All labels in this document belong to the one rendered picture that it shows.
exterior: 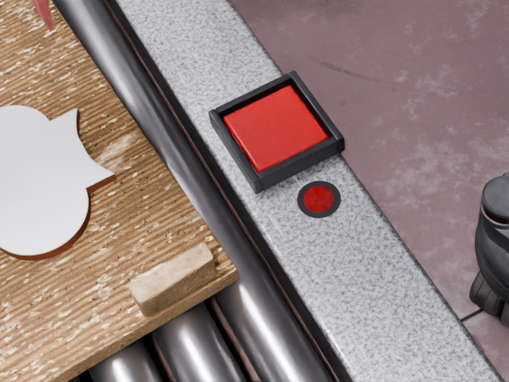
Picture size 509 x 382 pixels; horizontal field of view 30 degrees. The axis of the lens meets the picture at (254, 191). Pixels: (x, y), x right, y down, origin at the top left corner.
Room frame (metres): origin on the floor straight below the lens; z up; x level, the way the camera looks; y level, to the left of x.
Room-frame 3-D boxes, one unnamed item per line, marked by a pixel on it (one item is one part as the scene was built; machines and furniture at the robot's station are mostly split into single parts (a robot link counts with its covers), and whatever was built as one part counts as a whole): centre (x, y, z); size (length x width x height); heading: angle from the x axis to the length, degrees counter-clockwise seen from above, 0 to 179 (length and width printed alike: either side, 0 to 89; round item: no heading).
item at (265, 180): (0.42, -0.02, 0.92); 0.08 x 0.08 x 0.02; 18
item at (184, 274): (0.30, 0.06, 0.95); 0.06 x 0.02 x 0.03; 112
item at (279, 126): (0.42, -0.02, 0.92); 0.06 x 0.06 x 0.01; 18
